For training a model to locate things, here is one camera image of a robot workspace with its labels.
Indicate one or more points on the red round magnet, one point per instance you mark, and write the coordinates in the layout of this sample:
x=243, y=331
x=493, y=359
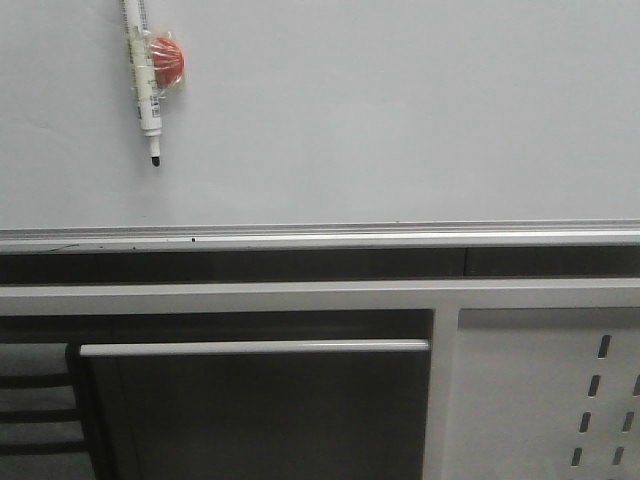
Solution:
x=168, y=62

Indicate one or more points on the white whiteboard marker pen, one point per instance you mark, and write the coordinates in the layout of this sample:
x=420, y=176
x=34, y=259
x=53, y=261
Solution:
x=144, y=83

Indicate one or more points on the white whiteboard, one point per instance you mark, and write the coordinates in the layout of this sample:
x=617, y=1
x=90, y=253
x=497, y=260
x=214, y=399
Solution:
x=324, y=112

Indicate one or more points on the white perforated side panel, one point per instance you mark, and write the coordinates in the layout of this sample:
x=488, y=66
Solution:
x=545, y=394

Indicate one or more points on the white metal rack frame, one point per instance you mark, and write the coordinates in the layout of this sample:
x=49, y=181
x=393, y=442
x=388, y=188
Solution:
x=446, y=298

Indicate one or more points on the aluminium whiteboard tray rail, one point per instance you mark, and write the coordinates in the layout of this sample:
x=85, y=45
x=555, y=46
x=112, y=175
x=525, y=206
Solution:
x=392, y=235

